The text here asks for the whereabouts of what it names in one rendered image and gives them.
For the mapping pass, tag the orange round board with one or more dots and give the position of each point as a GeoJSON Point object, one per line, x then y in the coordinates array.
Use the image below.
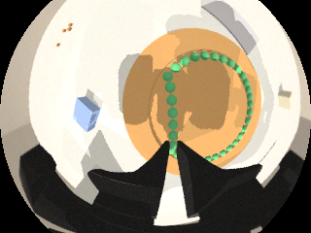
{"type": "Point", "coordinates": [210, 97]}

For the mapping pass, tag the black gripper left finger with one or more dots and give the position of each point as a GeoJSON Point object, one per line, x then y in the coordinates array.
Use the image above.
{"type": "Point", "coordinates": [145, 184]}

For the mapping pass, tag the light blue block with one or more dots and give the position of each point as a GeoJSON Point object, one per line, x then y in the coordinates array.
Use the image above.
{"type": "Point", "coordinates": [86, 113]}

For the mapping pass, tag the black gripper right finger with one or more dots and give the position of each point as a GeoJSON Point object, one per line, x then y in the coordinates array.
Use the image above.
{"type": "Point", "coordinates": [203, 182]}

